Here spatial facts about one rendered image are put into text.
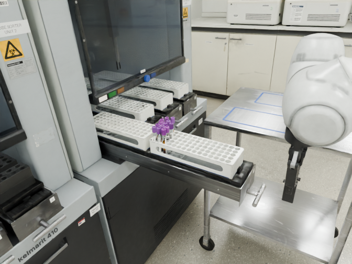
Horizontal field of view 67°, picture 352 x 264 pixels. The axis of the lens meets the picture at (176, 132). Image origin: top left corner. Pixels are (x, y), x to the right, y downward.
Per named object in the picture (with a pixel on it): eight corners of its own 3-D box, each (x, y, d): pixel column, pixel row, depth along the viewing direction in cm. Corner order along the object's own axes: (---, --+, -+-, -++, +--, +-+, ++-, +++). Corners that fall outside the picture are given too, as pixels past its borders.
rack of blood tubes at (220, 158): (150, 155, 92) (148, 140, 89) (166, 142, 99) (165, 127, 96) (231, 183, 77) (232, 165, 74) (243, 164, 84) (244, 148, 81)
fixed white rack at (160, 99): (114, 101, 136) (112, 90, 133) (127, 95, 143) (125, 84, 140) (162, 112, 122) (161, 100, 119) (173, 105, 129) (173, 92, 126)
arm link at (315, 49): (284, 94, 67) (280, 115, 57) (294, 29, 60) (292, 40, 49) (332, 98, 63) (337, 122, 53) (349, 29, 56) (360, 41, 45)
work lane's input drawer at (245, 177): (81, 149, 111) (76, 130, 106) (105, 134, 121) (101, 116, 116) (253, 213, 75) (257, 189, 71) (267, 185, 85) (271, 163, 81)
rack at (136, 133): (87, 134, 107) (84, 120, 104) (105, 124, 114) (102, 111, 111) (145, 154, 93) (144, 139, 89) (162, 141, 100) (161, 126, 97)
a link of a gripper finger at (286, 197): (297, 182, 71) (296, 184, 71) (293, 201, 75) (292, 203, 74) (285, 179, 73) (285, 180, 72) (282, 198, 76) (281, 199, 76)
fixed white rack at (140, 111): (91, 113, 125) (89, 101, 122) (107, 105, 132) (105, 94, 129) (141, 127, 110) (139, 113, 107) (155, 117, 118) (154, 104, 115)
